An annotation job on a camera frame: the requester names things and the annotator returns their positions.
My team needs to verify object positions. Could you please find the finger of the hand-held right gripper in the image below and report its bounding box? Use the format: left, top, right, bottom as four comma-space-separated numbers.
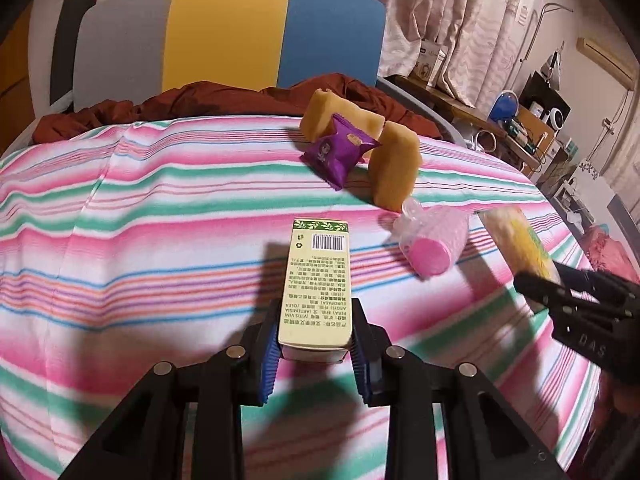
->
552, 261, 602, 287
514, 271, 577, 313

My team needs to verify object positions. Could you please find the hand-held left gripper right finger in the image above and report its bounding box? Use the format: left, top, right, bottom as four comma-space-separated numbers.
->
350, 297, 571, 480

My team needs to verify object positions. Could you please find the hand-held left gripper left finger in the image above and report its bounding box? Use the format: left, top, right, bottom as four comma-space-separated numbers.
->
60, 297, 282, 480

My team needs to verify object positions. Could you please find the cream green long box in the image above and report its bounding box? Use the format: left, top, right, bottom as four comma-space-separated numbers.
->
277, 217, 356, 365

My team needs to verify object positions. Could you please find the pink floral cushion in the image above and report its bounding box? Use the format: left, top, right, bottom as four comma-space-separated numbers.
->
582, 225, 640, 282

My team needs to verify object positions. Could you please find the pink hair rollers pack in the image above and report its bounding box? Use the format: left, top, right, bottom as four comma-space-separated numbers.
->
392, 199, 471, 281

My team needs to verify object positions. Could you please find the pink striped blanket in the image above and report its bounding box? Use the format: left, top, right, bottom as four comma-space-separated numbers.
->
0, 114, 612, 480

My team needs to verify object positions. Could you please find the yellow sponge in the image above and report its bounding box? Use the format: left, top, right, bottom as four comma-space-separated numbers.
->
370, 121, 424, 214
300, 89, 386, 149

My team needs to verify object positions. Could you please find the wooden desk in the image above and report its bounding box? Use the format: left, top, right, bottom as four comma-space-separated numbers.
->
385, 75, 544, 171

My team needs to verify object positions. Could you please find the purple snack packet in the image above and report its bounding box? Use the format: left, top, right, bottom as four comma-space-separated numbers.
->
300, 114, 382, 192

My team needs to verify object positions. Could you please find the metal rack pole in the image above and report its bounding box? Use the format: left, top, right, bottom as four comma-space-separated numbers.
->
520, 2, 574, 87

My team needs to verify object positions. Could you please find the white carton box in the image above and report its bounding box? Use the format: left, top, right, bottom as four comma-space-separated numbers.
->
412, 42, 449, 89

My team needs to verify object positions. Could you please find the rust brown cloth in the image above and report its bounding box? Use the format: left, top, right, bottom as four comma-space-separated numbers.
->
32, 74, 444, 145

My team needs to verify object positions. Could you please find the beige patterned curtain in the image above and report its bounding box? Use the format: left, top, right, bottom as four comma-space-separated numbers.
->
220, 0, 547, 107

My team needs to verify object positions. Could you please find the grey yellow blue headboard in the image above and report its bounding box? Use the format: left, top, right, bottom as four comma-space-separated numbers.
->
50, 0, 469, 147

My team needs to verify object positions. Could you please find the blue metal-frame chair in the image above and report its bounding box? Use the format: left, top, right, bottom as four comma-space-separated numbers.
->
489, 90, 519, 124

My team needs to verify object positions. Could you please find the wall air conditioner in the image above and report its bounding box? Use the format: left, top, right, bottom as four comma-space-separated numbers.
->
576, 36, 639, 84

